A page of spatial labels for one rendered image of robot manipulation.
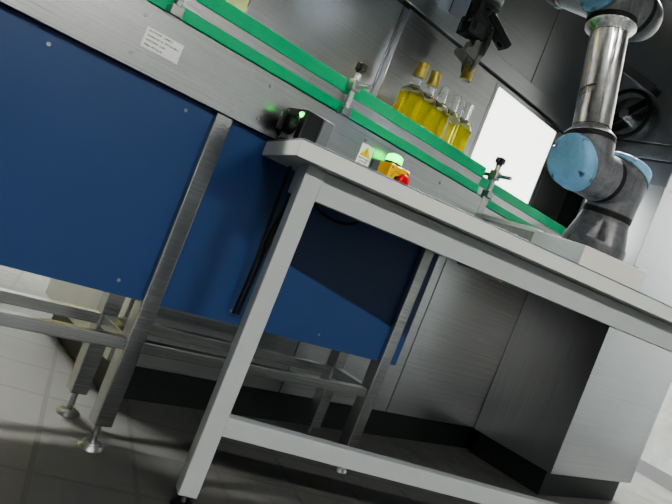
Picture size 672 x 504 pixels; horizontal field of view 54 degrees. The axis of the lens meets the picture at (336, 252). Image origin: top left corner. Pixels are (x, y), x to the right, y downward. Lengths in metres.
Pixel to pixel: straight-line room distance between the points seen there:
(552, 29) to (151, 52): 1.68
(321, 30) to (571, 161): 0.78
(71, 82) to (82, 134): 0.09
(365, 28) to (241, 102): 0.68
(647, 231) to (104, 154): 1.98
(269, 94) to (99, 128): 0.37
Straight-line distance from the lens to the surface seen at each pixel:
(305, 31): 1.89
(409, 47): 2.09
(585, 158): 1.54
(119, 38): 1.33
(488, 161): 2.41
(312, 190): 1.28
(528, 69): 2.56
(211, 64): 1.40
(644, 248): 2.70
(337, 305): 1.72
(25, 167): 1.32
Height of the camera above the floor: 0.59
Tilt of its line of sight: level
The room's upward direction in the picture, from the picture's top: 22 degrees clockwise
